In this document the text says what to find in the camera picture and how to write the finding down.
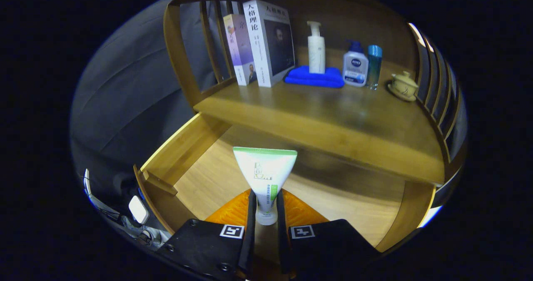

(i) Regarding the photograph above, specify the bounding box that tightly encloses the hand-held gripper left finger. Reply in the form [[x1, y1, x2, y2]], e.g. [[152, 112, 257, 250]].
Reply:
[[156, 189, 258, 281]]

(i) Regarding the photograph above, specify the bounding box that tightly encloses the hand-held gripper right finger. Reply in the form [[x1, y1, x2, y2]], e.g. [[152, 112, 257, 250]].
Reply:
[[276, 189, 381, 274]]

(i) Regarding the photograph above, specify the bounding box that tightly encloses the white green tube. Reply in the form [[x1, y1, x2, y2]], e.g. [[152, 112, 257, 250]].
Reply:
[[233, 147, 298, 226]]

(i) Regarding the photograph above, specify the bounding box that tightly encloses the brown wooden drawer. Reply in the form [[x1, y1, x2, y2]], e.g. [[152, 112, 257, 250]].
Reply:
[[133, 112, 436, 252]]

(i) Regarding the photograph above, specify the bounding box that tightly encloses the wooden countertop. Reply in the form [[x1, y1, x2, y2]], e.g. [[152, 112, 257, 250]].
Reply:
[[194, 62, 445, 185]]

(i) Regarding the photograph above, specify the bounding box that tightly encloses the brown wooden cabinet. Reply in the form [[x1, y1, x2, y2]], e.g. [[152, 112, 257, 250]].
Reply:
[[163, 0, 468, 186]]

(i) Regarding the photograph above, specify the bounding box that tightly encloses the white power adapter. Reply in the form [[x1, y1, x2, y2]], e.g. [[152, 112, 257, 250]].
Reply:
[[128, 196, 149, 224]]

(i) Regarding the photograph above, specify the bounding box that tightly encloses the blue folded cloth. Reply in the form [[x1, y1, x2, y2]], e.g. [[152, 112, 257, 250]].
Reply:
[[284, 66, 345, 89]]

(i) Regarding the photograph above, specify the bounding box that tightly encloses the black backdrop cloth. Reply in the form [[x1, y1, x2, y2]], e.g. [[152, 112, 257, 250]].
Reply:
[[70, 2, 234, 198]]

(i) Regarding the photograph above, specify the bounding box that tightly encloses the white bottle blue cap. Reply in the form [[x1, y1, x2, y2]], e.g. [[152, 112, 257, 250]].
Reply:
[[342, 41, 369, 87]]

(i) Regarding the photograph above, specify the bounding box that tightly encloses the purple book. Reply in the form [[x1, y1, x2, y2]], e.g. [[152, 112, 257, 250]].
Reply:
[[223, 14, 258, 86]]

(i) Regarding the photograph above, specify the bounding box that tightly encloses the white pump bottle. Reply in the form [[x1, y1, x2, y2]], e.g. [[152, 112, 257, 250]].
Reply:
[[307, 21, 326, 74]]

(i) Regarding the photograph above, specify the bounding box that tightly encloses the teal slim bottle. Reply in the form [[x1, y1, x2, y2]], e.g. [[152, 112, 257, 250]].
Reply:
[[366, 45, 383, 91]]

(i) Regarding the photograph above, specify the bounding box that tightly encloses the white book dark portrait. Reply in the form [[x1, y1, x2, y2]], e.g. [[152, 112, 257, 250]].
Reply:
[[243, 0, 296, 88]]

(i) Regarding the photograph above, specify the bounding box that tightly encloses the yellow lidded teacup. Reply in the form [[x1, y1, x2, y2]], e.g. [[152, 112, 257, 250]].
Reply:
[[387, 71, 419, 102]]

